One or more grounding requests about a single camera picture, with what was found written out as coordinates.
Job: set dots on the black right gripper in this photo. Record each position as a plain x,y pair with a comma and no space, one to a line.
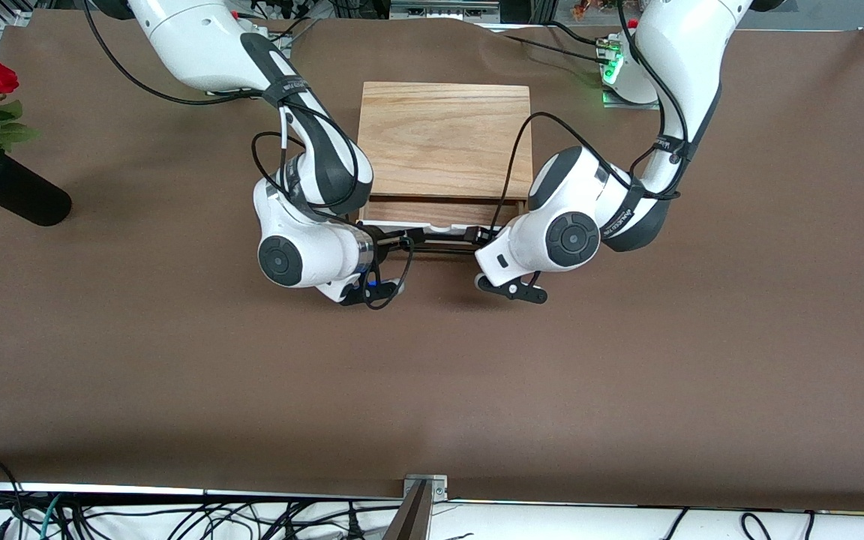
384,238

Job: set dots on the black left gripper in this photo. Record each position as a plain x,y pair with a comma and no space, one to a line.
479,235

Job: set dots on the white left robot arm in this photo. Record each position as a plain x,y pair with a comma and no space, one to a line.
687,60

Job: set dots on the wooden drawer cabinet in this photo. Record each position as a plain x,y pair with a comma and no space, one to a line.
443,135

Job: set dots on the orange background item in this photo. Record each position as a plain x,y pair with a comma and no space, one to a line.
597,7

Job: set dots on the black cylindrical vase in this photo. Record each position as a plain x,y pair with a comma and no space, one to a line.
19,195

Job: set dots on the metal base plate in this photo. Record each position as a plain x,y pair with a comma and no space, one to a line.
616,101

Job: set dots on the aluminium background frame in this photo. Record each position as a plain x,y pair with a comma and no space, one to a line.
443,10

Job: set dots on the metal edge bracket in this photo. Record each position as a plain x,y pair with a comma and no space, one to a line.
436,486

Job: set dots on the dark camera pole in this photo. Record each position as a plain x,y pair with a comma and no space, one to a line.
409,521

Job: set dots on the aluminium edge rail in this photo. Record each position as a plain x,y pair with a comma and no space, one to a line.
139,490

